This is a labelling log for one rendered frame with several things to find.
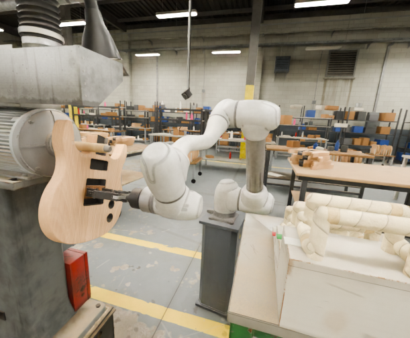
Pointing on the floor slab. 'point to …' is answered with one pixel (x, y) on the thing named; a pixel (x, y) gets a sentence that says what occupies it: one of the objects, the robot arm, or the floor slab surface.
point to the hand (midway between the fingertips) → (96, 192)
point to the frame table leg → (235, 330)
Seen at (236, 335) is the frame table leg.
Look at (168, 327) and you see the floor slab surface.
